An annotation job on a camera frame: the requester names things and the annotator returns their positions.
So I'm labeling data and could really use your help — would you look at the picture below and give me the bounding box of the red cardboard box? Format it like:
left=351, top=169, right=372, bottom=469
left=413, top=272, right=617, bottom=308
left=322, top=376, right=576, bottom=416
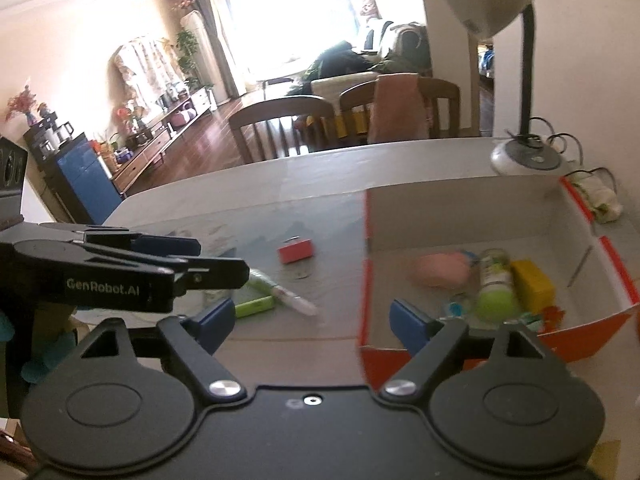
left=357, top=176, right=640, bottom=393

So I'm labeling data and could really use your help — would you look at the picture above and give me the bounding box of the green highlighter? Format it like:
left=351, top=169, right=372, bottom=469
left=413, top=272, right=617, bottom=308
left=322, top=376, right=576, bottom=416
left=234, top=296, right=276, bottom=319

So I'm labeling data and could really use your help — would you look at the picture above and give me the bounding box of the pink towel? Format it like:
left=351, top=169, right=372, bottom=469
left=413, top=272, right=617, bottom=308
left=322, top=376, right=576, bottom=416
left=367, top=73, right=420, bottom=145

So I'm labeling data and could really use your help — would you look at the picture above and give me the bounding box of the floral cloth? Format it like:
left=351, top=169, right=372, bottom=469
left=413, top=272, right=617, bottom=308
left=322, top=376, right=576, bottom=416
left=112, top=35, right=177, bottom=117

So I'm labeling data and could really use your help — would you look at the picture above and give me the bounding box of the white standing air conditioner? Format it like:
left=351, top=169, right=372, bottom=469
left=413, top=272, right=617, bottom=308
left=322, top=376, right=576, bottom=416
left=180, top=10, right=217, bottom=107

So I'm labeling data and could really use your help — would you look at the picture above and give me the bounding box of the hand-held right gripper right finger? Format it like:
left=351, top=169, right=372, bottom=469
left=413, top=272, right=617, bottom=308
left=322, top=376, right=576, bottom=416
left=380, top=299, right=568, bottom=402

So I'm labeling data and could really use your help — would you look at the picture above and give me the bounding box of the red binder clip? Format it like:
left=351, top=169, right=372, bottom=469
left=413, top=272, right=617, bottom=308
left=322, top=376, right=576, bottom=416
left=277, top=235, right=315, bottom=266

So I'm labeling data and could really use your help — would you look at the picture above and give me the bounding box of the coffee table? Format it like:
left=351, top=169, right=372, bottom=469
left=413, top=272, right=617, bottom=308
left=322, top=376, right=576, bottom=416
left=257, top=60, right=322, bottom=102

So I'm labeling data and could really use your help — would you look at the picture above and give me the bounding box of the wooden white tv cabinet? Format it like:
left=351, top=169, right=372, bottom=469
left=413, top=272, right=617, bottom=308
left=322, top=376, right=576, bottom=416
left=112, top=85, right=217, bottom=196

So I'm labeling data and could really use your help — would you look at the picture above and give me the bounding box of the sofa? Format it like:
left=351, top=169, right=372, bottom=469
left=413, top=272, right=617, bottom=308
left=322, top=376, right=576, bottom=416
left=310, top=20, right=432, bottom=102

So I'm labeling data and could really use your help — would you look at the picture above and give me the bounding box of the green potted plant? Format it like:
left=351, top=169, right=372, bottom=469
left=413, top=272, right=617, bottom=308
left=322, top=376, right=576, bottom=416
left=174, top=29, right=202, bottom=92

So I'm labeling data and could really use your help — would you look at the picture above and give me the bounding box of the black lamp cable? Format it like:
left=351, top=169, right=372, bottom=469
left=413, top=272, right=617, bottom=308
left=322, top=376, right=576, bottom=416
left=505, top=117, right=619, bottom=187

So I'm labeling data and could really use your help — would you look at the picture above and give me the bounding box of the pink doll figure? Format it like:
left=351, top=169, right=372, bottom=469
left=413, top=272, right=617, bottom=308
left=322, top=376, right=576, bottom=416
left=411, top=251, right=474, bottom=289

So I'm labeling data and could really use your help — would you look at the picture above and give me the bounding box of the red knot charm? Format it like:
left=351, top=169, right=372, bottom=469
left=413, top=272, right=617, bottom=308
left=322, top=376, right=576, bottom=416
left=542, top=305, right=566, bottom=332

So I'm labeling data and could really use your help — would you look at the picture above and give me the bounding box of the dark green clothes pile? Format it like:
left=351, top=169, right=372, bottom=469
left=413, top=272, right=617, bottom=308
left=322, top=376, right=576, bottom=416
left=300, top=40, right=387, bottom=97

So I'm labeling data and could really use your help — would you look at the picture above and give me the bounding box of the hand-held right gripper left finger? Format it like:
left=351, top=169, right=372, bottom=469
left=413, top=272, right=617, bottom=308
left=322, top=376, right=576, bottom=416
left=80, top=297, right=248, bottom=402

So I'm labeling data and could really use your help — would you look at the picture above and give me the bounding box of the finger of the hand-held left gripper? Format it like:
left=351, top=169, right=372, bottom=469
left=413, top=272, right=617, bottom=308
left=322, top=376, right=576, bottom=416
left=82, top=247, right=250, bottom=295
left=37, top=222, right=202, bottom=260

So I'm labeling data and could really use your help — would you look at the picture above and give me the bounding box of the white blue rabbit keychain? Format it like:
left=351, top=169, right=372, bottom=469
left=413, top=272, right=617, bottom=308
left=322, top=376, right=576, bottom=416
left=440, top=294, right=476, bottom=322

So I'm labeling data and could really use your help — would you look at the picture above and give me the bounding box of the grey curtain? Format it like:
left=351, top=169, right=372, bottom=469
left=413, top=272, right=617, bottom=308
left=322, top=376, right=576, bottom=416
left=192, top=0, right=242, bottom=102

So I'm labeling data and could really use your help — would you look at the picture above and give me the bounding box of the wooden dining chair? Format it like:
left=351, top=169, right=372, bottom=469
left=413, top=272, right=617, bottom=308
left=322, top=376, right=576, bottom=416
left=339, top=77, right=461, bottom=147
left=229, top=95, right=337, bottom=165

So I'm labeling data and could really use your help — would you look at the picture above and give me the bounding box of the white green glue tube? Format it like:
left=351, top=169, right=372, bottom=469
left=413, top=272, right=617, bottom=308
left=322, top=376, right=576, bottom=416
left=248, top=268, right=320, bottom=317

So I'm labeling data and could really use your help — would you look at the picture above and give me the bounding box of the clear toothpick container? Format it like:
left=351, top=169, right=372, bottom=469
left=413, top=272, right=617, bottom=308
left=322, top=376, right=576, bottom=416
left=475, top=249, right=524, bottom=324

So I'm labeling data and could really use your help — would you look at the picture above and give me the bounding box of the red flower vase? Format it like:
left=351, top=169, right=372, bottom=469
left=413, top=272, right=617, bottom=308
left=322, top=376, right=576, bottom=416
left=5, top=85, right=39, bottom=127

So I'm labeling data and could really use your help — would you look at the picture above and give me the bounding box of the blue black cabinet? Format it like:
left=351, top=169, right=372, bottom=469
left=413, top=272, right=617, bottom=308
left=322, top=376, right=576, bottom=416
left=22, top=120, right=124, bottom=227

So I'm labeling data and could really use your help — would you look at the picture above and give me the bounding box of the yellow box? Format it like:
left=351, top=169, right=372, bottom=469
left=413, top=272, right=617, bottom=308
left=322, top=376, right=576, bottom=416
left=510, top=259, right=557, bottom=314

